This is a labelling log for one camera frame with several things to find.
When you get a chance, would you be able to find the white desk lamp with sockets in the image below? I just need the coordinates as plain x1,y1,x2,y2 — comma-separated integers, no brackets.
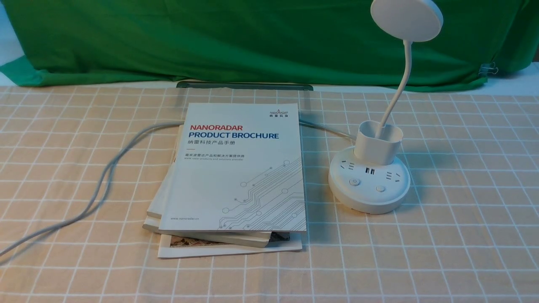
328,0,443,215

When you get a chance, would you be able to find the white Nanoradar product brochure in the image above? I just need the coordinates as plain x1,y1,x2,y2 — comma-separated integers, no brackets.
160,103,307,232

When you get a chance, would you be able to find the dark flat bar under backdrop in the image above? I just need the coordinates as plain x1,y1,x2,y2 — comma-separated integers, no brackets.
176,81,314,91

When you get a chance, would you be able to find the bottom magazine with photo cover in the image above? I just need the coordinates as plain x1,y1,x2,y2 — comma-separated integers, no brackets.
157,233,303,259

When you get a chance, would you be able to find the checkered beige tablecloth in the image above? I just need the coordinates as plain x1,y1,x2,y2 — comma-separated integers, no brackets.
0,87,539,303

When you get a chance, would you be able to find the metal binder clip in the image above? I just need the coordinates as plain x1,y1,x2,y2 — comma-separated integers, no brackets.
478,62,499,77

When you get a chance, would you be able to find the green backdrop cloth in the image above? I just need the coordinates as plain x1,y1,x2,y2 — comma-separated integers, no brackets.
1,0,538,92

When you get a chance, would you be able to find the grey lamp power cable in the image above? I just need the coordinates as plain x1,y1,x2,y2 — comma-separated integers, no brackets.
0,119,358,258

